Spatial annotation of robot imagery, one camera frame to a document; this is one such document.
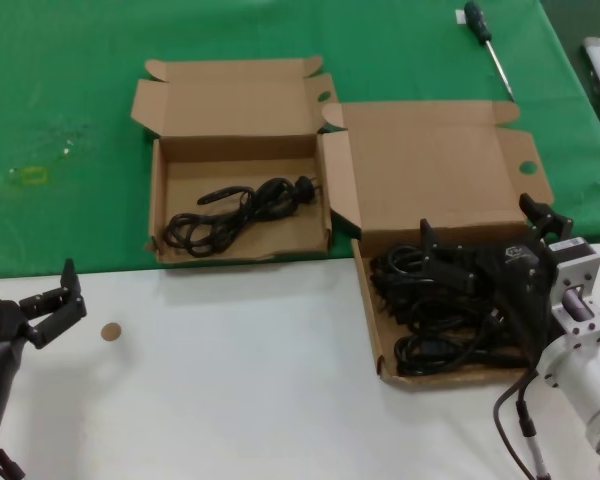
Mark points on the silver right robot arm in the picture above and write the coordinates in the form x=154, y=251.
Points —
x=587, y=340

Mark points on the small white paper tag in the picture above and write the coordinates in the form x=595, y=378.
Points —
x=459, y=17

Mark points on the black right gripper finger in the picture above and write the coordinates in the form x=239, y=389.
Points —
x=447, y=267
x=550, y=220

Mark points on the round cardboard disc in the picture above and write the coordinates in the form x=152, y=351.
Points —
x=112, y=332

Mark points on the cardboard box with torn edge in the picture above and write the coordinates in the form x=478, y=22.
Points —
x=230, y=110

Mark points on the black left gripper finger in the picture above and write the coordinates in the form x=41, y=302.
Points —
x=42, y=301
x=62, y=320

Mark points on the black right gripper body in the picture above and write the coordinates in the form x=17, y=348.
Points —
x=520, y=272

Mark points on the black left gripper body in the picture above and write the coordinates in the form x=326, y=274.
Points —
x=0, y=322

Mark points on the green tablecloth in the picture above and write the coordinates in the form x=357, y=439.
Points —
x=55, y=75

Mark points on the large open cardboard box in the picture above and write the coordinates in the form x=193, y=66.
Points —
x=420, y=165

